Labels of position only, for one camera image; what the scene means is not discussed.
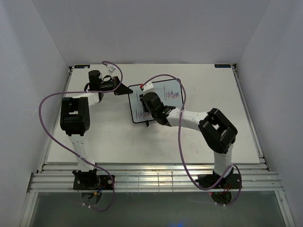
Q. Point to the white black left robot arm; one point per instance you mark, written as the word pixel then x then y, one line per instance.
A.
pixel 75 121

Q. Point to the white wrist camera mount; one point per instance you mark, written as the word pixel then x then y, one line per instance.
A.
pixel 148 87
pixel 111 68

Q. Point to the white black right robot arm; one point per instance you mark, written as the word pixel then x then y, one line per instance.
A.
pixel 218 132

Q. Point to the aluminium table frame rail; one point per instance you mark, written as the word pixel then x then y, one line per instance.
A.
pixel 150 178

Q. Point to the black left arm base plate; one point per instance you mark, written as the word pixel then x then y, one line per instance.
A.
pixel 94 183

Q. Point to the blue right corner label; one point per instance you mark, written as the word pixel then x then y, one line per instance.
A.
pixel 222 66

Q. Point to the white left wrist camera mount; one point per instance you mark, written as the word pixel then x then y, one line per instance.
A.
pixel 111 68

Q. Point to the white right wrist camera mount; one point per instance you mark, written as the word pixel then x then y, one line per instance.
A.
pixel 148 87

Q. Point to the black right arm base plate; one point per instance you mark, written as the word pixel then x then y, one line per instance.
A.
pixel 230 182

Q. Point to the blue corner label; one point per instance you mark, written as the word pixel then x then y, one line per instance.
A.
pixel 222 66
pixel 82 66

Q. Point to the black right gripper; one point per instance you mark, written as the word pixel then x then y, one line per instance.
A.
pixel 146 108

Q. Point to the blue left corner label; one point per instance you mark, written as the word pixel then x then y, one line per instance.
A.
pixel 82 66

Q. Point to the white black-framed whiteboard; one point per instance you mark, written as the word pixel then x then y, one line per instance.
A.
pixel 169 91

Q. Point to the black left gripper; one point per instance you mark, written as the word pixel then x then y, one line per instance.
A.
pixel 122 90

